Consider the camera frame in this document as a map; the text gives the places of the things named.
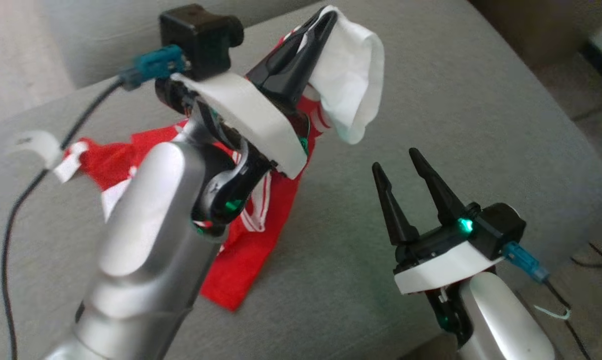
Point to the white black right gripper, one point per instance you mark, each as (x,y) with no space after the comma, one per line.
(440,267)

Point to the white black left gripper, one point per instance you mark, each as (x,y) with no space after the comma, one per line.
(253,122)

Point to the red white basketball jersey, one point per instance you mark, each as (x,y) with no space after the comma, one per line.
(350,75)

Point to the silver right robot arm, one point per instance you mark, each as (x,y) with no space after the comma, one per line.
(500,320)

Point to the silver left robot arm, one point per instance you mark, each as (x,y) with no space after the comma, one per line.
(146,240)

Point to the large grey sofa seat cushion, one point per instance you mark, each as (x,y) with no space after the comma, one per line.
(430,100)

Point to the yellow upholstered furniture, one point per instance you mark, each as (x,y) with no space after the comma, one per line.
(530,25)

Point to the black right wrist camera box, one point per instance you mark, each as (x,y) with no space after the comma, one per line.
(500,227)

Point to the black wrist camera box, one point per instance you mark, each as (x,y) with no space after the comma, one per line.
(201,37)
(500,227)

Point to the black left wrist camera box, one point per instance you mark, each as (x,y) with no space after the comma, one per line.
(201,37)

